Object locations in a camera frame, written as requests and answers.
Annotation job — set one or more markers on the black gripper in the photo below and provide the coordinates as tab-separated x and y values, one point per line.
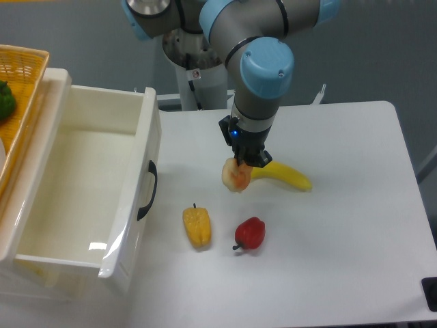
248	147

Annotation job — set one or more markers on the round glazed bread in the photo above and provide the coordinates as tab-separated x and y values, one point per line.
236	177

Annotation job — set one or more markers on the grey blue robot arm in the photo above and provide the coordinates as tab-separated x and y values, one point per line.
247	37

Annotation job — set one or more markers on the open white upper drawer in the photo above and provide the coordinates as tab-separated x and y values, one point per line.
84	215

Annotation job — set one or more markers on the white drawer cabinet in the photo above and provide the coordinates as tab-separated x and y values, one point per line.
24	278

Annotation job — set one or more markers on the yellow banana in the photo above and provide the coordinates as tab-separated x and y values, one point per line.
284	173

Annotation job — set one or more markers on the red bell pepper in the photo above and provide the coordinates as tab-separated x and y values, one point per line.
250	234

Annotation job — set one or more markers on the yellow bell pepper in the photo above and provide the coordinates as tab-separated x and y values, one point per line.
197	225

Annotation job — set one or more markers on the black object at table edge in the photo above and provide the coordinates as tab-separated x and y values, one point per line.
429	285

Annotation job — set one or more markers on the yellow woven basket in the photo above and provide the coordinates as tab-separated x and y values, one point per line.
22	69

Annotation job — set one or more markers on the green bell pepper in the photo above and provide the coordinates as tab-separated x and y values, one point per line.
8	101

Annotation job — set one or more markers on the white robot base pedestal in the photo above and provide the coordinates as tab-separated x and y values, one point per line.
200	74

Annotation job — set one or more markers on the black drawer handle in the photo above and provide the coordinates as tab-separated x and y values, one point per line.
150	191

